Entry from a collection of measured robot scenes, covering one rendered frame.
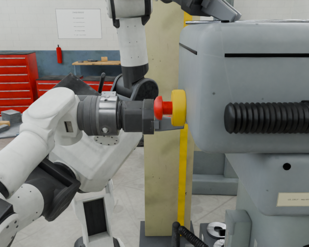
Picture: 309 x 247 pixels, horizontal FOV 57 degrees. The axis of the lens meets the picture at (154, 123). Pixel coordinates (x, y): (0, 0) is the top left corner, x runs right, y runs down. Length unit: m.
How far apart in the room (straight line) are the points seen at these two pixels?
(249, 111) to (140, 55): 0.63
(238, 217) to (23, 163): 0.40
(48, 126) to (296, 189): 0.43
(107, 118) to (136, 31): 0.38
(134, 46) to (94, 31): 8.72
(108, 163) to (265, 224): 0.46
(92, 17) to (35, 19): 1.79
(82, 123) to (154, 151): 1.80
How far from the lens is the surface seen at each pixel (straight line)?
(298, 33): 0.36
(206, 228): 1.23
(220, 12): 0.54
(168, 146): 2.37
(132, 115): 0.58
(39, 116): 0.57
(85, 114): 0.60
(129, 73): 0.92
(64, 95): 0.61
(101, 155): 0.80
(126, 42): 0.90
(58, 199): 0.75
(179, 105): 0.43
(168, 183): 2.52
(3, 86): 5.71
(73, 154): 0.79
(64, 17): 9.82
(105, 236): 1.21
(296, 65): 0.36
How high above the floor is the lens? 1.88
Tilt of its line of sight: 19 degrees down
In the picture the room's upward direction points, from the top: straight up
